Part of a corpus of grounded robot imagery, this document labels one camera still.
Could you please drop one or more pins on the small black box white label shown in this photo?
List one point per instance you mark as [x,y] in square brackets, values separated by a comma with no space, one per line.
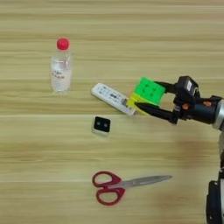
[186,85]

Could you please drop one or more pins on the clear water bottle red cap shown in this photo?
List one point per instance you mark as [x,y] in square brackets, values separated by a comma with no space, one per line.
[61,73]

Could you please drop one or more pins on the white remote control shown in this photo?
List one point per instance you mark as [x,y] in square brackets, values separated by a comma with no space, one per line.
[112,97]

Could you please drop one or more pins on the small black cube two dots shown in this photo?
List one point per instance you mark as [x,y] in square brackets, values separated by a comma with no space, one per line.
[102,124]

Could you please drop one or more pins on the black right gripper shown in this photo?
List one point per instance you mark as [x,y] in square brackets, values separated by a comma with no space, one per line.
[201,109]

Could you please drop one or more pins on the green yellow Rubik's cube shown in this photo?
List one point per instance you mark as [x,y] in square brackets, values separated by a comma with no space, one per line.
[150,90]

